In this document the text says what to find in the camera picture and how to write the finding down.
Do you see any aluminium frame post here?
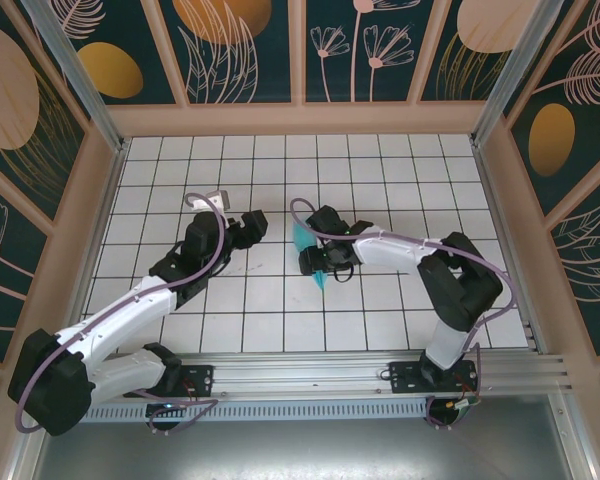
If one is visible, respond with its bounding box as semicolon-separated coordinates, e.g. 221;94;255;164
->
22;0;131;154
468;0;566;147

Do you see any aluminium mounting rail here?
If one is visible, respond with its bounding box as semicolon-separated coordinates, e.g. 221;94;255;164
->
27;351;574;402

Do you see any slotted grey cable duct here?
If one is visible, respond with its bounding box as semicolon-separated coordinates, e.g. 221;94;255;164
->
79;402;431;422

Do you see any grey metal sheet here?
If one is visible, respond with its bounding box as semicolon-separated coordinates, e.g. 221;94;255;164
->
29;418;581;480

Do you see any green circuit board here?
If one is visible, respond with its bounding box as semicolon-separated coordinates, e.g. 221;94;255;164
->
449;394;484;416

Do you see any thin black cable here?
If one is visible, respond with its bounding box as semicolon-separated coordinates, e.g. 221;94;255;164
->
329;264;357;285

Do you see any teal paper sheet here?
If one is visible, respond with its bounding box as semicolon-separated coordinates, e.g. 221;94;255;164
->
290;222;329;292

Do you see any purple cable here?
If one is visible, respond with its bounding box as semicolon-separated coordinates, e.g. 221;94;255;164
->
13;192;229;437
288;197;519;431

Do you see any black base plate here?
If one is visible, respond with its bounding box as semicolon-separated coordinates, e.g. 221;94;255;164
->
388;359;480;396
144;363;216;399

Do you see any aluminium side rail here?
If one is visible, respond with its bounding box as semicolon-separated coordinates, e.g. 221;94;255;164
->
472;142;549;352
59;139;131;362

